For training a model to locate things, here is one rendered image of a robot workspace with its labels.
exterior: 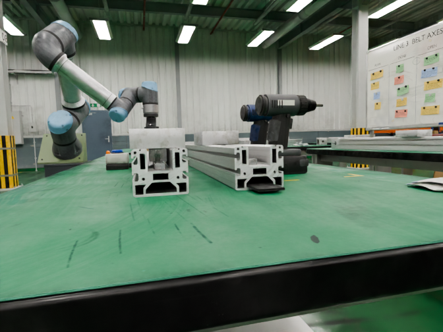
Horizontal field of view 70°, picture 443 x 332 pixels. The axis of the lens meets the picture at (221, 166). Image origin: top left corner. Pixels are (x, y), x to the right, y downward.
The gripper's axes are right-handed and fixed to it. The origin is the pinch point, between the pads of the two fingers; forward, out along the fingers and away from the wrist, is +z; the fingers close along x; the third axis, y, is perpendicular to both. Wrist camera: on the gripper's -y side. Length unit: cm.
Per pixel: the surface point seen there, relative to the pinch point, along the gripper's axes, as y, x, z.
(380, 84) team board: 175, -276, -69
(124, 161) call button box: -34.4, 11.2, 0.6
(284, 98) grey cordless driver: -77, -34, -17
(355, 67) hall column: 597, -553, -192
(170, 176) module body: -98, -1, 0
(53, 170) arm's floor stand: 23, 50, 7
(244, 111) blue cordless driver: -53, -30, -16
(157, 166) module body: -94, 1, -2
